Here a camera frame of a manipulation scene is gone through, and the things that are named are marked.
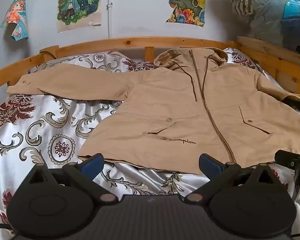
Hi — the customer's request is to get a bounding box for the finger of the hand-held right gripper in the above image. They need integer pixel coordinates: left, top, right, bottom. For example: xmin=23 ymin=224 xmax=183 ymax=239
xmin=274 ymin=149 xmax=300 ymax=167

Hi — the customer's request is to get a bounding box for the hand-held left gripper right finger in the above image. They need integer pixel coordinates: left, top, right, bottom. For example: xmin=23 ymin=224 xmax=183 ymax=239
xmin=184 ymin=153 xmax=282 ymax=203

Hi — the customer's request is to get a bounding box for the tan hooded zip jacket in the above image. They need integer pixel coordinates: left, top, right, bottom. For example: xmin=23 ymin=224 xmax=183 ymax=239
xmin=6 ymin=47 xmax=300 ymax=175

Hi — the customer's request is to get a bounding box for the wooden bed frame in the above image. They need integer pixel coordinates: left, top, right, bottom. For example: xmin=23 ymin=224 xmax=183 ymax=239
xmin=0 ymin=36 xmax=300 ymax=105

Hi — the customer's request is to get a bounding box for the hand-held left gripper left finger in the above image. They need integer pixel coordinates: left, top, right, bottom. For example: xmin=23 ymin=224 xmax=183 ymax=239
xmin=20 ymin=153 xmax=118 ymax=203

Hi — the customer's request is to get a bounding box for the black cable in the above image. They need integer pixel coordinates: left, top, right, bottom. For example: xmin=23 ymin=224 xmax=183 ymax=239
xmin=40 ymin=51 xmax=57 ymax=61

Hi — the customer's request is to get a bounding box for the blonde cartoon figure poster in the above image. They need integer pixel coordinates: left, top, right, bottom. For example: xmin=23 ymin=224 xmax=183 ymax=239
xmin=57 ymin=0 xmax=102 ymax=33

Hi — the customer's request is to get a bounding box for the white floral satin blanket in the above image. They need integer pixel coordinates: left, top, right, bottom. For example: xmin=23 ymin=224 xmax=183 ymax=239
xmin=0 ymin=47 xmax=300 ymax=240

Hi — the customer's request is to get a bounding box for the white wall pipe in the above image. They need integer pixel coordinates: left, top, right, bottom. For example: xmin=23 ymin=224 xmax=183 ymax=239
xmin=107 ymin=0 xmax=113 ymax=40

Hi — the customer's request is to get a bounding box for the colourful landscape wall poster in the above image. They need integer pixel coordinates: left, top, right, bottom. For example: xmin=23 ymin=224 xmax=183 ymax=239
xmin=161 ymin=0 xmax=205 ymax=27

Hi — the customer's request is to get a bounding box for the orange-haired cartoon girl poster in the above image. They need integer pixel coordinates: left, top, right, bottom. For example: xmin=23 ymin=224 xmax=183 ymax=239
xmin=0 ymin=0 xmax=29 ymax=41

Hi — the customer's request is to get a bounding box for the clear plastic bag of clothes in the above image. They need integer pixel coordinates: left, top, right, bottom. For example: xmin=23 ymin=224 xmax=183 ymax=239
xmin=217 ymin=0 xmax=300 ymax=58

